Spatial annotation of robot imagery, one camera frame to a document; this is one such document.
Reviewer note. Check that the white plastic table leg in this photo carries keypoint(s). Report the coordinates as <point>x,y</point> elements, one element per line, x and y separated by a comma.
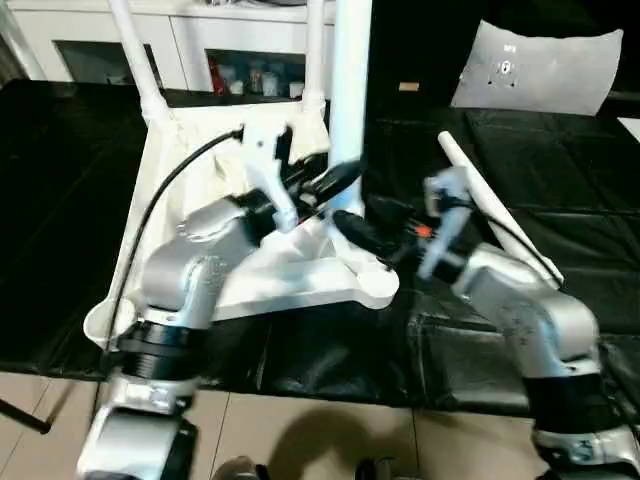
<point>137,55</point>
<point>315,50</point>
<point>480,195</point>
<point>350,90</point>

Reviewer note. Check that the white plastic table top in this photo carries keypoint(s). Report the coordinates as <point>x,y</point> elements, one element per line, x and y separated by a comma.
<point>280,285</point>

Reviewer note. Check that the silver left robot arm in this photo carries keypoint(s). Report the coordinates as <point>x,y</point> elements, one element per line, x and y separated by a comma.
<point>185,260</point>

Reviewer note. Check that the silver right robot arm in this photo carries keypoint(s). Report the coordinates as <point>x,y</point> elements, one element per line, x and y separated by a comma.
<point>535,310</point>

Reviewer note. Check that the dark cabinet with label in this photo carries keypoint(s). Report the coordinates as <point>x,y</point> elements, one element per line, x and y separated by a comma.
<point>415,45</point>

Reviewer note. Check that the white cabinet with glass doors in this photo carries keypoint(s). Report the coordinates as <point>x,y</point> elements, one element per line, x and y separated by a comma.
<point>185,35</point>

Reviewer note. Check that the black mat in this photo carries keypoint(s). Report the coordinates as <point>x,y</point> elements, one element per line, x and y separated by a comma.
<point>65,200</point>

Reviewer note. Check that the white flat panel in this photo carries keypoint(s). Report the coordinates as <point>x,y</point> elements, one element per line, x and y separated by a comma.
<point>630,124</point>

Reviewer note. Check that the dark left robot leg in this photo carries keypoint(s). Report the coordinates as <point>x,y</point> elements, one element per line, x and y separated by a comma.
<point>237,470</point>

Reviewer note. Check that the grey curtain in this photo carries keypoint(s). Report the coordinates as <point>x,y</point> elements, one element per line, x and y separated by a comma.
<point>12,40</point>

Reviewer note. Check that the black metal stand pole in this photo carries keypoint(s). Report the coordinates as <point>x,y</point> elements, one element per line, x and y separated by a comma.
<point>25,416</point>

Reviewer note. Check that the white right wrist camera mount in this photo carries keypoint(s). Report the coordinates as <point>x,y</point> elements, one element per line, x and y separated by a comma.
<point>447,220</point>

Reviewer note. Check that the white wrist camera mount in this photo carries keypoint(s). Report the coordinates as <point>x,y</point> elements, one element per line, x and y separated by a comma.
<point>265,155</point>
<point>447,220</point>

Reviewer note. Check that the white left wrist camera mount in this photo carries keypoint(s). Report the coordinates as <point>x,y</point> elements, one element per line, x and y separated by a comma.
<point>265,155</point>

